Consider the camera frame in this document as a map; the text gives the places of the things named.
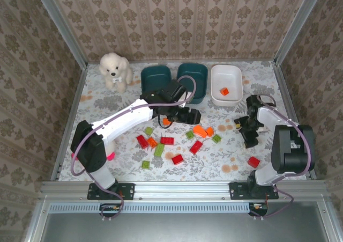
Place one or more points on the aluminium frame post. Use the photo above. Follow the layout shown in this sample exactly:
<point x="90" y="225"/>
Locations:
<point x="61" y="24"/>
<point x="297" y="24"/>

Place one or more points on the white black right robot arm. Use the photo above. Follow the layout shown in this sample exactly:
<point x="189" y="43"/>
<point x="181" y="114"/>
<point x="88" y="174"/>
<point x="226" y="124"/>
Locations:
<point x="292" y="145"/>

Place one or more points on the floral table cover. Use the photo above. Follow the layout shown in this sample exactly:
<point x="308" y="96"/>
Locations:
<point x="187" y="169"/>

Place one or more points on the aluminium side rail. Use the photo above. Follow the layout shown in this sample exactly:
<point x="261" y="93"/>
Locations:
<point x="285" y="91"/>
<point x="76" y="99"/>

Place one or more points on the dark teal plastic container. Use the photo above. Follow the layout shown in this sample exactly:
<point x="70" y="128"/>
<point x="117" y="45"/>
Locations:
<point x="199" y="75"/>
<point x="155" y="77"/>

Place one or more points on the aluminium front rail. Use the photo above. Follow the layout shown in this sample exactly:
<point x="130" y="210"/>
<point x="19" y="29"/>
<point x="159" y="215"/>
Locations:
<point x="182" y="189"/>

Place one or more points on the aluminium back rail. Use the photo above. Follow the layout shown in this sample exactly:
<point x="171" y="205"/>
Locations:
<point x="174" y="61"/>

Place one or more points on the orange sloped lego brick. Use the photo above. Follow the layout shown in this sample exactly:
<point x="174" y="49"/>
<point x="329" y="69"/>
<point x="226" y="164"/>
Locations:
<point x="199" y="131"/>

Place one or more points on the grey metal panel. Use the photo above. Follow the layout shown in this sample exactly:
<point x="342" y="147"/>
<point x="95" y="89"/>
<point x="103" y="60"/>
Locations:
<point x="182" y="228"/>

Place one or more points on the white plush dog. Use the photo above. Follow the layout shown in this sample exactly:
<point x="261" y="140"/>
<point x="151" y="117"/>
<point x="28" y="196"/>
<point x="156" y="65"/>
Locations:
<point x="115" y="65"/>

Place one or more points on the white plastic container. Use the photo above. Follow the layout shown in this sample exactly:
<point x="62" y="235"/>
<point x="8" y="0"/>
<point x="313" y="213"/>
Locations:
<point x="227" y="75"/>

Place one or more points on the white plush toy pink ears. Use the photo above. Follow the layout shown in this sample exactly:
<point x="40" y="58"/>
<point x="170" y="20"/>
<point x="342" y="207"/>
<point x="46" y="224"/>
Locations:
<point x="111" y="156"/>

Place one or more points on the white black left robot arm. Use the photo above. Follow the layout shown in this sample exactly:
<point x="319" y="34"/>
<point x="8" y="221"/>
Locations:
<point x="126" y="118"/>

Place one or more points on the long green lego brick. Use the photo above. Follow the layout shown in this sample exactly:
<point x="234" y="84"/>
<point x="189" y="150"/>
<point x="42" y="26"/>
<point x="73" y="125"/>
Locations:
<point x="159" y="149"/>

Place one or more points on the red lego brick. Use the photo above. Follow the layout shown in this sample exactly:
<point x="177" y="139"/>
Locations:
<point x="167" y="140"/>
<point x="253" y="162"/>
<point x="142" y="141"/>
<point x="195" y="147"/>
<point x="177" y="159"/>

